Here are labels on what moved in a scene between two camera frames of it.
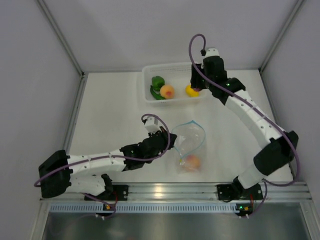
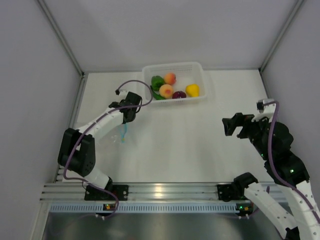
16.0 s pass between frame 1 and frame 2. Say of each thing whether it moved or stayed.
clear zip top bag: moved
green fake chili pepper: stayed
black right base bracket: stayed
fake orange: moved
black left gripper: moved
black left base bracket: stayed
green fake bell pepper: stayed
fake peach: stayed
